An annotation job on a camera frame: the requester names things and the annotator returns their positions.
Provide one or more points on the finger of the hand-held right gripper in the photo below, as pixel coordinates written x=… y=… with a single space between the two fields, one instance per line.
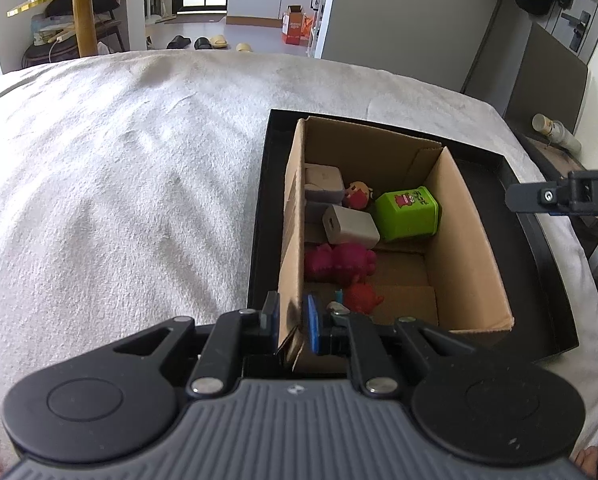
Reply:
x=554 y=196

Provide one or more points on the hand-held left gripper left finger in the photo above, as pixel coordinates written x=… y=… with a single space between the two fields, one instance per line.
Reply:
x=274 y=317

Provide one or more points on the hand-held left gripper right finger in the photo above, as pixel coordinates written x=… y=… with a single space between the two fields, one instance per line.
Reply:
x=312 y=327

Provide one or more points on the red spiky toy figure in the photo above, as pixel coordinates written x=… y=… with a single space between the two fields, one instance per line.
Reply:
x=361 y=297

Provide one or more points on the pink plush-look toy figure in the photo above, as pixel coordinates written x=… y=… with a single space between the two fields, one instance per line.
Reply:
x=339 y=260

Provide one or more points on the black tray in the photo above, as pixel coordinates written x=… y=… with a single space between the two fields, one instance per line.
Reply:
x=539 y=270

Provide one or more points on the white wall charger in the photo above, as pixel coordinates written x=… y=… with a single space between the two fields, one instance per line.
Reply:
x=351 y=227

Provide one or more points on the brown cardboard box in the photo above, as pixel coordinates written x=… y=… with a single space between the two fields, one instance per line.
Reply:
x=459 y=270

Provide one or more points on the red hat doll figurine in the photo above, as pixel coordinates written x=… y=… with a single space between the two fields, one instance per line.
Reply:
x=359 y=195

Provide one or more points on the green hexagonal plastic cup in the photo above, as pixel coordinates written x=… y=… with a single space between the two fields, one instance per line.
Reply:
x=406 y=212

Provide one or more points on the white small bottle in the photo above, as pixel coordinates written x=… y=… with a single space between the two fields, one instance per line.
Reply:
x=568 y=139

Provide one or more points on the beige slipper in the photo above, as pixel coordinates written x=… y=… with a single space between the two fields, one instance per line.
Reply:
x=244 y=48
x=220 y=40

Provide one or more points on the black slipper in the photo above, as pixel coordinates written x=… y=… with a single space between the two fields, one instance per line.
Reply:
x=179 y=42
x=204 y=43

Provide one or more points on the red cardboard box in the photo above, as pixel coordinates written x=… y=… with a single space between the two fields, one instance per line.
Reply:
x=294 y=25

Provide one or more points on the dark chair under table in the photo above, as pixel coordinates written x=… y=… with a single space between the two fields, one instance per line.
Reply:
x=54 y=45

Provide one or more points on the wooden table leg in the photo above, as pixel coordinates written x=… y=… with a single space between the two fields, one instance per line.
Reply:
x=86 y=20

